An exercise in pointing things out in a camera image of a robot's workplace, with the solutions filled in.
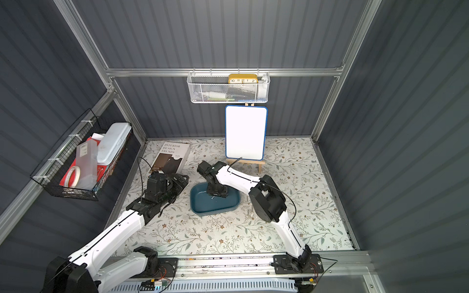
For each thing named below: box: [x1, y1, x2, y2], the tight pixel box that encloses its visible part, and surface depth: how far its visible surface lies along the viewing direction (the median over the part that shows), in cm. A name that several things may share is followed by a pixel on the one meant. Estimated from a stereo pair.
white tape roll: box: [64, 165, 81, 189], surface depth 65 cm
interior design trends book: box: [148, 141, 190, 176], surface depth 107 cm
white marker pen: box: [207, 98, 236, 102], surface depth 91 cm
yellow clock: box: [228, 73, 259, 84], surface depth 90 cm
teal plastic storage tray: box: [189, 182, 242, 217], surface depth 91 cm
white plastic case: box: [96, 122, 132, 166], surface depth 75 cm
